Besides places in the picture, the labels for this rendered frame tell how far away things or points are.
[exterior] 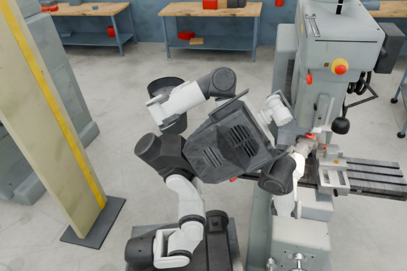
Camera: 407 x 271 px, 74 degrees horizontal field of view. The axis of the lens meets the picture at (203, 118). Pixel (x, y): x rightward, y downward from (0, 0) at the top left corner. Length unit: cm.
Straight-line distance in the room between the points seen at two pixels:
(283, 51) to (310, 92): 48
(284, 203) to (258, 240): 115
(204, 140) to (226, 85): 21
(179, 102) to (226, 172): 31
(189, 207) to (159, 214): 141
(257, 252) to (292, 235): 61
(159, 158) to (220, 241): 95
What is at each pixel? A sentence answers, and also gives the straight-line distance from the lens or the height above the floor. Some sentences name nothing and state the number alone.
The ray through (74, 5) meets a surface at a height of 89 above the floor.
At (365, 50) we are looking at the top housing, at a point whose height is 182.
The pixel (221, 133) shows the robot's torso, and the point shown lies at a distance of 92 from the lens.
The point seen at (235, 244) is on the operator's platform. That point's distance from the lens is 210.
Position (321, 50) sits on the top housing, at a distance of 114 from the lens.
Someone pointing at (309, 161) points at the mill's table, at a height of 97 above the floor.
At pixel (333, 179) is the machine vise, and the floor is 104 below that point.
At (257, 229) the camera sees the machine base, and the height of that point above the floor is 20.
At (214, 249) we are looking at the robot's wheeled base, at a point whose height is 59.
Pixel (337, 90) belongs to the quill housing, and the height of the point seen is 157.
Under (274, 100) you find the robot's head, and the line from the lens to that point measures 108.
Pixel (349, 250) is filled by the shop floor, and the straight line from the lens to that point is 271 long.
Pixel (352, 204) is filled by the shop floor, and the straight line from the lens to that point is 299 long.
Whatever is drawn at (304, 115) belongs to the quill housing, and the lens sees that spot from 146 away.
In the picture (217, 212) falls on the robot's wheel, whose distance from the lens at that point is 199.
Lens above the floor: 226
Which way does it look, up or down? 37 degrees down
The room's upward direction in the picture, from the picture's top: 5 degrees counter-clockwise
